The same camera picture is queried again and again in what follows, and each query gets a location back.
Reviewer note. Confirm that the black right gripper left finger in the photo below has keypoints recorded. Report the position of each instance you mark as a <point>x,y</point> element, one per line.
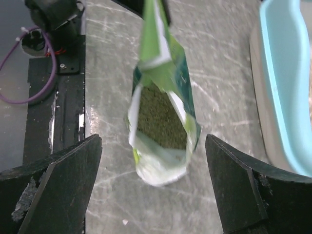
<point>50,195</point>

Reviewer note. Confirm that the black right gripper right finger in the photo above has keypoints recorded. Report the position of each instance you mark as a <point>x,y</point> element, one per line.
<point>254,197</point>

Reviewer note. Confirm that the green litter bag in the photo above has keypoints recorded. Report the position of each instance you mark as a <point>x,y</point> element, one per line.
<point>162,61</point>

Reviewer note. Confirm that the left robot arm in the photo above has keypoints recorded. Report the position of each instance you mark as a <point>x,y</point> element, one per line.
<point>59,19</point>

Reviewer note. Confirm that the litter inside green bag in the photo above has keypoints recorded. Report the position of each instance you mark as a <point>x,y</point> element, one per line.
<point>158,120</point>

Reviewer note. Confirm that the teal and white litter box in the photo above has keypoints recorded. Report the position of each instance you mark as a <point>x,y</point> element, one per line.
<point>281,60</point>

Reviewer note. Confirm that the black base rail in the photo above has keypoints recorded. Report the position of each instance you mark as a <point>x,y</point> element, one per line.
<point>57,121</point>

